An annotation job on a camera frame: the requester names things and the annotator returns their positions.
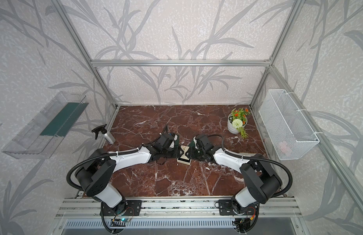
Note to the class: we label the clear acrylic wall shelf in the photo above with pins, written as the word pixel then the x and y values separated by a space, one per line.
pixel 29 144

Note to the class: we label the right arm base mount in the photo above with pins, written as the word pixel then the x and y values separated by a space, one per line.
pixel 229 207

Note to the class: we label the black trigger spray bottle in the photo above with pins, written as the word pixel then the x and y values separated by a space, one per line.
pixel 101 129

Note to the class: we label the green jewelry box left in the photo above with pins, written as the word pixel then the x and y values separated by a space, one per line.
pixel 176 140

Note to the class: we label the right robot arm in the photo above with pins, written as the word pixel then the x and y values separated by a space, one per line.
pixel 263 178

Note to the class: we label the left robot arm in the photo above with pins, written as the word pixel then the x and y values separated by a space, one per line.
pixel 93 175

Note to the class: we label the potted flower plant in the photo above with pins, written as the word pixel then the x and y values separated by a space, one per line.
pixel 237 121

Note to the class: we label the green jewelry box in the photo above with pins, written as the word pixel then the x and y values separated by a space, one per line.
pixel 193 144
pixel 176 140

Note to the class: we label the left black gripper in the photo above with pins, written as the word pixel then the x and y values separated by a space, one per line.
pixel 174 156

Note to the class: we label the cream box base black insert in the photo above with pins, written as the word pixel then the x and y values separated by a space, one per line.
pixel 183 159

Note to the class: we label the green jewelry box right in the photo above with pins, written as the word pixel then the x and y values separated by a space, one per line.
pixel 193 144

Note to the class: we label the green pad in shelf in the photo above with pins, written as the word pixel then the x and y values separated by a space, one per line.
pixel 65 119

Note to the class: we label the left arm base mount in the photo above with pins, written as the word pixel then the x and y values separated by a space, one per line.
pixel 124 208

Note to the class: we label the aluminium frame rail front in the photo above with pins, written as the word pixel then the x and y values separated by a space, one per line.
pixel 179 207

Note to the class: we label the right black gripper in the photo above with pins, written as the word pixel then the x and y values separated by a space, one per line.
pixel 192 156

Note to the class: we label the white wire mesh basket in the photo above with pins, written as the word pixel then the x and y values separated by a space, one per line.
pixel 290 133

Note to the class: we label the white work glove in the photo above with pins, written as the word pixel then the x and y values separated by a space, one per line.
pixel 249 154

